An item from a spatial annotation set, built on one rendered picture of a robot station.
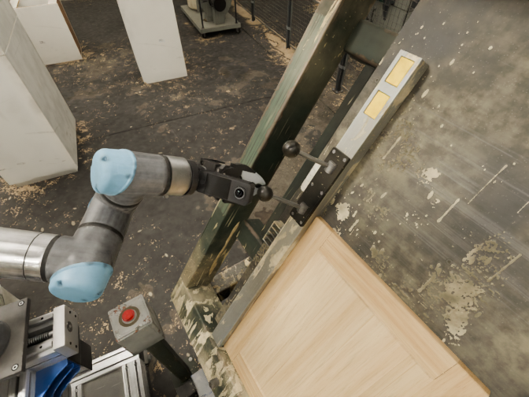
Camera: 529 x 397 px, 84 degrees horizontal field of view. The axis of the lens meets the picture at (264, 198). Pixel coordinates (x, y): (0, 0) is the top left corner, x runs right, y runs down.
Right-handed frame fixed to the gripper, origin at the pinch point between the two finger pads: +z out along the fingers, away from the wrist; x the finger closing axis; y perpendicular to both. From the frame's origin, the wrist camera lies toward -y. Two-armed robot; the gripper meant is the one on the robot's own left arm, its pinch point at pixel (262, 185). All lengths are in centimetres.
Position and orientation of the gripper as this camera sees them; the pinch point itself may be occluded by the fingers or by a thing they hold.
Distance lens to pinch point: 70.2
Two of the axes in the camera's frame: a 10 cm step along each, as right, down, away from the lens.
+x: -2.5, 9.4, 2.2
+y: -6.7, -3.3, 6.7
